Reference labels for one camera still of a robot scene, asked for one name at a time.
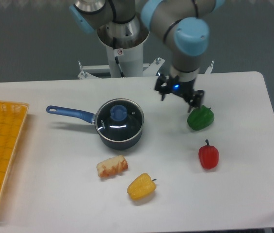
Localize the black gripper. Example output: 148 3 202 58
154 74 205 112

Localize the glass lid with blue knob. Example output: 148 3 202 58
95 99 144 142

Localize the dark saucepan with blue handle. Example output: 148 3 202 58
46 98 144 150

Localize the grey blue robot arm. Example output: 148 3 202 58
69 0 223 108

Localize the green bell pepper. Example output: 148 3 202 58
187 105 215 131

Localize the red bell pepper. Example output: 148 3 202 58
198 139 219 170

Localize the toasted bread piece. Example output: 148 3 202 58
96 155 128 178

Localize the yellow bell pepper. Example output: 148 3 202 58
127 173 156 200

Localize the white table clamp bracket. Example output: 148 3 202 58
205 60 214 74

